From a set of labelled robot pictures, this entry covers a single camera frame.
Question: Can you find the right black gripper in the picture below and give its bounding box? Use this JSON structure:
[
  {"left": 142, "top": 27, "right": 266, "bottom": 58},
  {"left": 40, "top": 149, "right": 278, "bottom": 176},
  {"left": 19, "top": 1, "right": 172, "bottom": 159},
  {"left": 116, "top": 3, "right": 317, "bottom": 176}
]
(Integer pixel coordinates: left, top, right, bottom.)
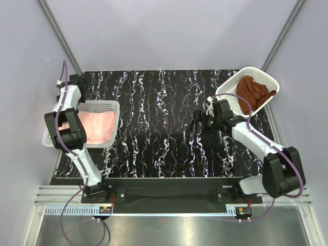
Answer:
[{"left": 186, "top": 110, "right": 221, "bottom": 138}]

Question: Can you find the pink towel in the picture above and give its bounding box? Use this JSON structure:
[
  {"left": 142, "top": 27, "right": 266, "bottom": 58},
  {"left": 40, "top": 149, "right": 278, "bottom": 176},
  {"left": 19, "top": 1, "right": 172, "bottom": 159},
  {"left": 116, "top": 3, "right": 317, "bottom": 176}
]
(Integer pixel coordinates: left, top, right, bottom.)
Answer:
[{"left": 58, "top": 110, "right": 117, "bottom": 144}]

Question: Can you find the brown towel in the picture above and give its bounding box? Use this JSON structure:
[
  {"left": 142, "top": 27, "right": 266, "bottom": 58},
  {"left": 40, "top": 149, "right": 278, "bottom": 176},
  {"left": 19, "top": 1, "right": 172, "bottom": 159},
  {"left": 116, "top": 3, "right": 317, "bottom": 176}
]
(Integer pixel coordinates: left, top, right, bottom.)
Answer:
[{"left": 236, "top": 76, "right": 277, "bottom": 112}]

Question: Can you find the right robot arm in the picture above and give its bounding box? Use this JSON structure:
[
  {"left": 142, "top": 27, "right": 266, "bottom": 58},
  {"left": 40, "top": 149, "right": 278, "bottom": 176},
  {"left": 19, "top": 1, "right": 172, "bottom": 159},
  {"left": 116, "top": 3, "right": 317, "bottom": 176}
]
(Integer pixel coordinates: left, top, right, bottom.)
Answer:
[{"left": 187, "top": 100, "right": 306, "bottom": 203}]

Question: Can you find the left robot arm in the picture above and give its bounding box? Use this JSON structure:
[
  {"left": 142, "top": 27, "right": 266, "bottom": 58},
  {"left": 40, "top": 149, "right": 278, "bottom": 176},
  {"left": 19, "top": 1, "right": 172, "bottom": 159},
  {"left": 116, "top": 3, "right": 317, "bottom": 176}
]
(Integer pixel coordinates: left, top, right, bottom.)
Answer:
[{"left": 44, "top": 74, "right": 111, "bottom": 203}]

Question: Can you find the left white plastic basket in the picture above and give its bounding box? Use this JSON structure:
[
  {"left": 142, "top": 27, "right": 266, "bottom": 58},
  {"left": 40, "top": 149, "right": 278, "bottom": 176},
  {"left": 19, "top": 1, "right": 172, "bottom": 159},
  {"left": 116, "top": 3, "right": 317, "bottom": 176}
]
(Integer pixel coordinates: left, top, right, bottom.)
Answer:
[{"left": 42, "top": 100, "right": 121, "bottom": 148}]

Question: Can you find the white plastic basket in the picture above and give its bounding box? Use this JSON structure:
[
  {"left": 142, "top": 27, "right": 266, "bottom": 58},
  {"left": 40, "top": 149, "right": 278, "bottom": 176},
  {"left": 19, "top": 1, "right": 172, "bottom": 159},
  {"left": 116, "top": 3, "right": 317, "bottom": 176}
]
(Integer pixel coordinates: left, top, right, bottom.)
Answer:
[
  {"left": 215, "top": 67, "right": 280, "bottom": 118},
  {"left": 42, "top": 100, "right": 121, "bottom": 148}
]

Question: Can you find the right white plastic basket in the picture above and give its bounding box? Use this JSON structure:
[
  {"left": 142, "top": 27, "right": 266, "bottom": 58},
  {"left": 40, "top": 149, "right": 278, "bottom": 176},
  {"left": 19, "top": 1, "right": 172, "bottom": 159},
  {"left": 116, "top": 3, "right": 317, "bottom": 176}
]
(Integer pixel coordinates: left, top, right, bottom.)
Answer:
[{"left": 215, "top": 67, "right": 280, "bottom": 118}]

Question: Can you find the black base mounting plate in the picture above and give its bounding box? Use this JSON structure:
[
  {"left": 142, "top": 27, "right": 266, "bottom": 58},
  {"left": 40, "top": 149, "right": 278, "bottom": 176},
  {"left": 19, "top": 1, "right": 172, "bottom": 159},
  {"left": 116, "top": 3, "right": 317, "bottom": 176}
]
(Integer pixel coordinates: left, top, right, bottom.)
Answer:
[{"left": 81, "top": 177, "right": 262, "bottom": 204}]

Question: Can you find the right small circuit board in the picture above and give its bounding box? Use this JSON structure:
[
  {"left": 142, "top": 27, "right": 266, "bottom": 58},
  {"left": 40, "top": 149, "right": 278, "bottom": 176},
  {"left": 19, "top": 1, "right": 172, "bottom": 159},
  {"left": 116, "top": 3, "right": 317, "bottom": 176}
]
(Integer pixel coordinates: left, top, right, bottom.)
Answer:
[{"left": 238, "top": 207, "right": 252, "bottom": 216}]

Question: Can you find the small circuit board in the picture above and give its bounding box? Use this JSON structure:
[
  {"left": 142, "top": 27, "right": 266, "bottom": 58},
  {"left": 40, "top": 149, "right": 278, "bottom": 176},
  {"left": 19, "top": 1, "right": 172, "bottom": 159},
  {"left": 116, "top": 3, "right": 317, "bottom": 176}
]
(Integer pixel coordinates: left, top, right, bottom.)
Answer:
[
  {"left": 238, "top": 207, "right": 252, "bottom": 216},
  {"left": 99, "top": 206, "right": 113, "bottom": 214}
]

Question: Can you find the left small circuit board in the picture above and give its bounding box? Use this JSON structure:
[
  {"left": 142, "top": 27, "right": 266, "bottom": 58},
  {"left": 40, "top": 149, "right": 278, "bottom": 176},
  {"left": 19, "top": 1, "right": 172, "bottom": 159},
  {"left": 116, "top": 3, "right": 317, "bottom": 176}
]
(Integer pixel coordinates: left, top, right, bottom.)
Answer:
[{"left": 99, "top": 206, "right": 113, "bottom": 214}]

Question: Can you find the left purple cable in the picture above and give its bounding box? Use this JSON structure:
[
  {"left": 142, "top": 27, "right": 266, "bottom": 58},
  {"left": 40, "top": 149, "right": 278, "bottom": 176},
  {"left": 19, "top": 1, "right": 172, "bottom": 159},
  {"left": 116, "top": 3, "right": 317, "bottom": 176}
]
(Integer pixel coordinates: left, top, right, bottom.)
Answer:
[{"left": 55, "top": 60, "right": 111, "bottom": 244}]

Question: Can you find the purple cable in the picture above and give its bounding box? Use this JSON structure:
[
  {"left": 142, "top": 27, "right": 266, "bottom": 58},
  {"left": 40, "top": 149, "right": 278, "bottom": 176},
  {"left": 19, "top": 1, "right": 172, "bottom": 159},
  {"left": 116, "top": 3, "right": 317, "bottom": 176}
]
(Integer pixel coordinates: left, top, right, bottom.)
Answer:
[
  {"left": 55, "top": 60, "right": 111, "bottom": 244},
  {"left": 211, "top": 93, "right": 305, "bottom": 221}
]

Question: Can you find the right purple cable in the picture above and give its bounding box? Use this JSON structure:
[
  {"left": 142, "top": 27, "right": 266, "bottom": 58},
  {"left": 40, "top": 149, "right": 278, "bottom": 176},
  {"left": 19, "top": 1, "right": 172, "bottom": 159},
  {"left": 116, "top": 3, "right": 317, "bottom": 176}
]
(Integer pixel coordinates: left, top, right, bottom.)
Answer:
[{"left": 211, "top": 93, "right": 305, "bottom": 221}]

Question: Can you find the left aluminium frame post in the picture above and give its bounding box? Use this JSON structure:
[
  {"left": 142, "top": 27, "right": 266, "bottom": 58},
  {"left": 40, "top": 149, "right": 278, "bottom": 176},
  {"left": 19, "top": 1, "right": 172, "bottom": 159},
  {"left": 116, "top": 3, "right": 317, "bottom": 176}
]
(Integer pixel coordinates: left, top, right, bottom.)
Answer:
[{"left": 36, "top": 0, "right": 83, "bottom": 75}]

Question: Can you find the aluminium frame post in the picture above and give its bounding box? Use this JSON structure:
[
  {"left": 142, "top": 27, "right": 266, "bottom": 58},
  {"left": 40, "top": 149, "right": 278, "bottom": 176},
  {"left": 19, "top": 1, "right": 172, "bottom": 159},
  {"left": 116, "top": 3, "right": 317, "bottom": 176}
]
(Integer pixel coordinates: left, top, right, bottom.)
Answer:
[
  {"left": 36, "top": 0, "right": 83, "bottom": 75},
  {"left": 261, "top": 0, "right": 307, "bottom": 72}
]

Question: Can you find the white slotted cable duct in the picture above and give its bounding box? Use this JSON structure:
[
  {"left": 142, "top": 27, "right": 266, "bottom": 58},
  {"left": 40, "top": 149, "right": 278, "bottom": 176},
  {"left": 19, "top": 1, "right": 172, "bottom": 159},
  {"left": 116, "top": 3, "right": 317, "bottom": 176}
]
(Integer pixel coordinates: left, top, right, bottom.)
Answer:
[{"left": 45, "top": 206, "right": 100, "bottom": 216}]

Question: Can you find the right aluminium frame post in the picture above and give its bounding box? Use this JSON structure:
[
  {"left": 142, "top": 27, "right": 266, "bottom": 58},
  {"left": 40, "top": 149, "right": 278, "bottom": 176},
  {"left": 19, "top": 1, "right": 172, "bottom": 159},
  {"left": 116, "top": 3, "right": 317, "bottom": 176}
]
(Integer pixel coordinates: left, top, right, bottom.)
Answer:
[{"left": 261, "top": 0, "right": 307, "bottom": 72}]

